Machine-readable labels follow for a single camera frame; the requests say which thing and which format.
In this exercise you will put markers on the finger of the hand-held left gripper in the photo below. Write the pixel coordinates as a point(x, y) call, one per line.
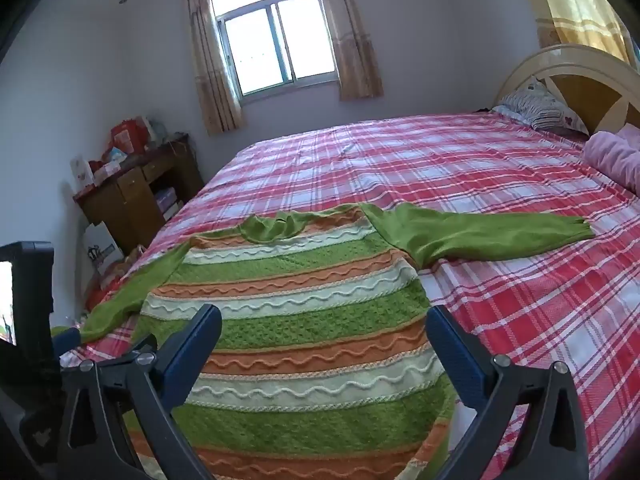
point(67, 342)

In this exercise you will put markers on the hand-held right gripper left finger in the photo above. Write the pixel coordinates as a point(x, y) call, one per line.
point(191, 355)

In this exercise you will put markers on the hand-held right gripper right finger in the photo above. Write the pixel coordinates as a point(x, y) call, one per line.
point(452, 360)

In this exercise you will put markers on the green orange striped knit sweater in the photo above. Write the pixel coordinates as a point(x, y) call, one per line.
point(300, 270)

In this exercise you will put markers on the white paper bag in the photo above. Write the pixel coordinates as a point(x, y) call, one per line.
point(102, 250)

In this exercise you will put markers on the white card box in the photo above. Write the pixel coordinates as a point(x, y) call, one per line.
point(81, 175)

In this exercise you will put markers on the brown wooden desk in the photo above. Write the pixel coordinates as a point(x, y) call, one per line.
point(130, 205)

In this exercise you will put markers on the stack of books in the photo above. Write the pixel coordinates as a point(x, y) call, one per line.
point(169, 204)

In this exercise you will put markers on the bed with red plaid sheet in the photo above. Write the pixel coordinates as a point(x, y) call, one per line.
point(450, 160)

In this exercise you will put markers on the pink blanket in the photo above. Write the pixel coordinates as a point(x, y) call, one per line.
point(620, 160)

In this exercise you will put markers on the striped pillow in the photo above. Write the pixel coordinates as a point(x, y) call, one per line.
point(540, 105)

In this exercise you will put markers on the cream wooden headboard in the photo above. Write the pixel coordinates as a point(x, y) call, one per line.
point(590, 90)

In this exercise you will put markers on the window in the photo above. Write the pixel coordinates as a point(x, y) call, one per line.
point(260, 45)

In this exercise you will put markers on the yellow curtain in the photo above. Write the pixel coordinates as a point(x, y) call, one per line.
point(575, 5)

